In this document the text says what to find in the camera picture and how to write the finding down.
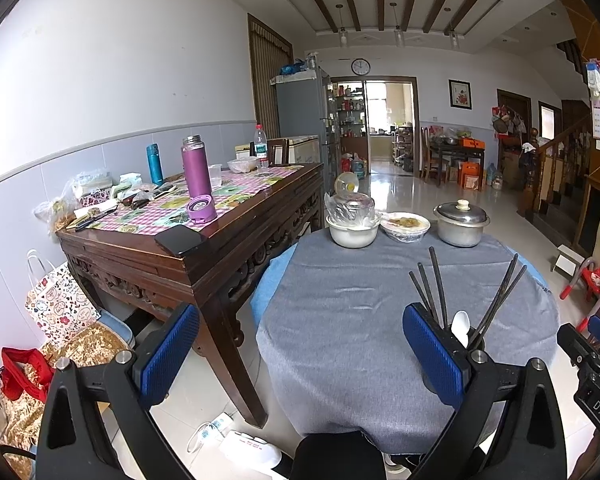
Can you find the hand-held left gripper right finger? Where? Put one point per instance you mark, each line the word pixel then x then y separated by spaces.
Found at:
pixel 432 355

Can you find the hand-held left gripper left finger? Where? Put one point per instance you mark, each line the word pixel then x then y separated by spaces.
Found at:
pixel 167 355

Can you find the white spoon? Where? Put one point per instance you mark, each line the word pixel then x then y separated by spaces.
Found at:
pixel 461 325

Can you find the bundle of dark chopsticks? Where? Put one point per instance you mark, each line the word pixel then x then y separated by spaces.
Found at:
pixel 438 285

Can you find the red child chair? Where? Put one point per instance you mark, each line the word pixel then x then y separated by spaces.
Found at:
pixel 595 280

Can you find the gold patterned cloth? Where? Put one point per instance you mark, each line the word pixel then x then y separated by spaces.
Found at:
pixel 90 345

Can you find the white step stool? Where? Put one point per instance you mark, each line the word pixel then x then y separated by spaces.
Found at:
pixel 567 260

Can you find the white power strip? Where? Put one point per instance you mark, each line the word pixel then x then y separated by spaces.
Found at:
pixel 215 430

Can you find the carved wooden sideboard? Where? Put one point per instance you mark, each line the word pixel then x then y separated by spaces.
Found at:
pixel 130 270

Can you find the grey tablecloth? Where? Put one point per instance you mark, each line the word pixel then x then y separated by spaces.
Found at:
pixel 340 320

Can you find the black smartphone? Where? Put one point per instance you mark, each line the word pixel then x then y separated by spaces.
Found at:
pixel 180 240

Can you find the patterned gift bag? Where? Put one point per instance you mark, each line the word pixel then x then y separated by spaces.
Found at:
pixel 62 305

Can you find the aluminium pot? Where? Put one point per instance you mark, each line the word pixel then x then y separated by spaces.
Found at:
pixel 460 235

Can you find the white appliance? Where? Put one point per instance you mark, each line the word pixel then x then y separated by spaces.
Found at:
pixel 250 450

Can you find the wrapped bowl of food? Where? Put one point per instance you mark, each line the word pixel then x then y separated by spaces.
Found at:
pixel 405 227

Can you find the white bowl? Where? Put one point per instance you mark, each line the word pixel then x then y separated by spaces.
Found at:
pixel 352 237

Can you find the metal pot lid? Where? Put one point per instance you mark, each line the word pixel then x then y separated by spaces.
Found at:
pixel 461 214

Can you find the red bag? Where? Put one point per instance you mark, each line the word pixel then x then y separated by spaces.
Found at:
pixel 22 375

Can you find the purple thermos cap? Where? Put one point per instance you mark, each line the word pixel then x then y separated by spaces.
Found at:
pixel 202 210

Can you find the wooden stair railing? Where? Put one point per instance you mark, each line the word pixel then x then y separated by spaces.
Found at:
pixel 555 170

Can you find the orange carton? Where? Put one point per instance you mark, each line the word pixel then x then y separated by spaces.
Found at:
pixel 470 175

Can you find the pink checked table cover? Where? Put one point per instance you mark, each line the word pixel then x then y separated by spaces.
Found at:
pixel 240 185

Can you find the clear plastic cup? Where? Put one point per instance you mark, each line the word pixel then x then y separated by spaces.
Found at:
pixel 215 175

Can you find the purple thermos bottle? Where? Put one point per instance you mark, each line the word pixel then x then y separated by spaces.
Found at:
pixel 196 170

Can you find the blue thermos bottle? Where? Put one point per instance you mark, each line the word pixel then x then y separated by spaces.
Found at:
pixel 155 165

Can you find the small round fan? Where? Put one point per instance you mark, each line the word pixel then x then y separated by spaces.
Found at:
pixel 346 184

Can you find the blue water jug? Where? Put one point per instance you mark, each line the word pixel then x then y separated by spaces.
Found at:
pixel 358 167

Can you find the dark wooden dining table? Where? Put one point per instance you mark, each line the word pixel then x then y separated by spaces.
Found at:
pixel 455 152

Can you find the clear food container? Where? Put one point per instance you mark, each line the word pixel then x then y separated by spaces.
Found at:
pixel 242 165

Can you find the flat orange box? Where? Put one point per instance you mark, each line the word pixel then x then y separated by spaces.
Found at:
pixel 471 143

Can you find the red-capped water bottle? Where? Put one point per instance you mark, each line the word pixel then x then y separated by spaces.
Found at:
pixel 261 147

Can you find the dark wooden chair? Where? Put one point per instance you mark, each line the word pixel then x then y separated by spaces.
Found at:
pixel 278 150

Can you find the white chest freezer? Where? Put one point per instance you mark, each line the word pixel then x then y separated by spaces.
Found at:
pixel 302 147

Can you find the glass display cabinet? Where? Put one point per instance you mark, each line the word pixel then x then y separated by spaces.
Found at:
pixel 349 115

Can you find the framed picture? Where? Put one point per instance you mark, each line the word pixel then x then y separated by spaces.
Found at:
pixel 460 94

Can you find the grey refrigerator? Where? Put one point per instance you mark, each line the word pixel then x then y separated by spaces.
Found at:
pixel 300 110

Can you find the brown door curtain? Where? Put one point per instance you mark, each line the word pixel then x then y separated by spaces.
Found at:
pixel 267 75

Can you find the pendant lamp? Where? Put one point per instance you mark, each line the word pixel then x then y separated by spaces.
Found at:
pixel 398 35
pixel 342 35
pixel 453 37

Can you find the wall clock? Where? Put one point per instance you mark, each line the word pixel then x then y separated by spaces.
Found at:
pixel 360 66

